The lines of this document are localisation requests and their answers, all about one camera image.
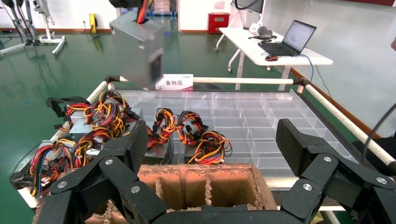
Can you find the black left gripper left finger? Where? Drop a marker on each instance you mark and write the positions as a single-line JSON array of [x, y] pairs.
[[92, 185]]

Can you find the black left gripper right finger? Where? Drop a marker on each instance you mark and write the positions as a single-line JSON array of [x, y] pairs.
[[334, 185]]

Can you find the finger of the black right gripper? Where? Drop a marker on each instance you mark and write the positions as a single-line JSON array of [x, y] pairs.
[[123, 3]]

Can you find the yellow upright device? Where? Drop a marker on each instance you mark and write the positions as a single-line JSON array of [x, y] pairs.
[[92, 23]]

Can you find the white metal floor stand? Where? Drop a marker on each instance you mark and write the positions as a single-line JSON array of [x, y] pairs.
[[48, 31]]

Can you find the clear plastic divider tray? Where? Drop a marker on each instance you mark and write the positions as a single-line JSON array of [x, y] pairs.
[[278, 123]]

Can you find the white red printed sign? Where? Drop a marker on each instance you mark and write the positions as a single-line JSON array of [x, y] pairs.
[[174, 83]]

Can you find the red cabinet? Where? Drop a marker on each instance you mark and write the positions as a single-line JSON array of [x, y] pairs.
[[218, 23]]

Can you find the black tripod legs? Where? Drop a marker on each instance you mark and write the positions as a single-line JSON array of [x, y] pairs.
[[21, 21]]

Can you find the brown cardboard divider box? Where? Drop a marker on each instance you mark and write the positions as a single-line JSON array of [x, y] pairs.
[[198, 188]]

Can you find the black monitor on stand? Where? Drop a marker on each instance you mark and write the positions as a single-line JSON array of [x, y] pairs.
[[252, 4]]

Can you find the white desk with legs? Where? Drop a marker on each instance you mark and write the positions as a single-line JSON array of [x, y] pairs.
[[247, 46]]

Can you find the metal tray cart white rails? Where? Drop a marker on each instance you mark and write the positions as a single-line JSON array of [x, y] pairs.
[[247, 81]]

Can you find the orange black computer mouse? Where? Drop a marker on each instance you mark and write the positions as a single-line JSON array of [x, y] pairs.
[[271, 58]]

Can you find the grey black headset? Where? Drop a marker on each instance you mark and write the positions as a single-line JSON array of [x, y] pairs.
[[264, 32]]

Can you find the black open laptop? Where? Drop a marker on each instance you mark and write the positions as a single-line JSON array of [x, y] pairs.
[[297, 35]]

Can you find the white metal floor rail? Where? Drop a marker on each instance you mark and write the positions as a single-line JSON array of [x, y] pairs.
[[12, 48]]

